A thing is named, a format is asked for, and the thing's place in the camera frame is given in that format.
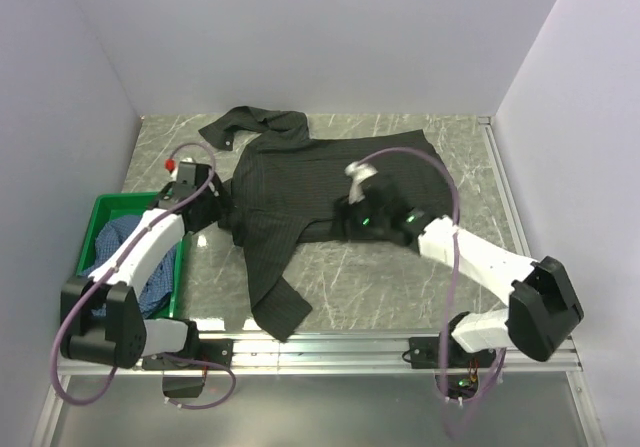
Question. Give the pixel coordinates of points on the green plastic tray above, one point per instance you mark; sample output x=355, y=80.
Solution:
x=110, y=206

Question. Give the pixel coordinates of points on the blue checked shirt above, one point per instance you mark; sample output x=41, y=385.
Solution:
x=105, y=241

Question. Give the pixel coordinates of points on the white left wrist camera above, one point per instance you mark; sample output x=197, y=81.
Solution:
x=172, y=165

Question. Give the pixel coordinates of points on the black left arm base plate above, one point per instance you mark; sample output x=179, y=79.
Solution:
x=219, y=351

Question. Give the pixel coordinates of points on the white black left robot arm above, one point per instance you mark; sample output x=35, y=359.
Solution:
x=100, y=313

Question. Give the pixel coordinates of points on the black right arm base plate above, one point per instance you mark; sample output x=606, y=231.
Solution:
x=423, y=353

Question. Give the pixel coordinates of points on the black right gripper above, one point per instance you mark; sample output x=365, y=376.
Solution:
x=344, y=211

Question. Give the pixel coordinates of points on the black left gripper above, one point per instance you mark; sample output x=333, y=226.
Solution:
x=222, y=204

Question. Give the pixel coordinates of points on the aluminium rail frame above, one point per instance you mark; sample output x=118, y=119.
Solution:
x=341, y=381

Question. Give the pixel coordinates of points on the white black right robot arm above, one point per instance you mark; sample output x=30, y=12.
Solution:
x=541, y=308

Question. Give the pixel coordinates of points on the black pinstriped long sleeve shirt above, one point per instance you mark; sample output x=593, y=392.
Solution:
x=280, y=187

